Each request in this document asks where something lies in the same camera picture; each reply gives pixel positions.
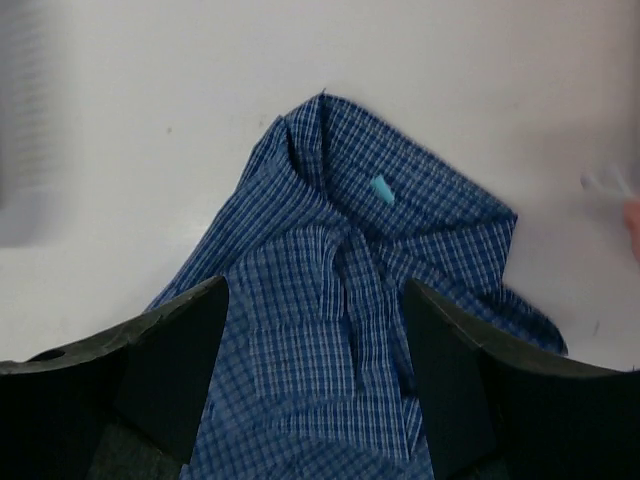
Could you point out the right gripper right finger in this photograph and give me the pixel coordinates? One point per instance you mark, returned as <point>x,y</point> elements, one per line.
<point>497,407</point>

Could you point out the blue checked long sleeve shirt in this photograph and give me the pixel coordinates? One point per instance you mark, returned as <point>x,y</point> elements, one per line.
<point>333,213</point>

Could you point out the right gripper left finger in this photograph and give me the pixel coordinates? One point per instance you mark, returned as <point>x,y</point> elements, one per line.
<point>125,403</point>

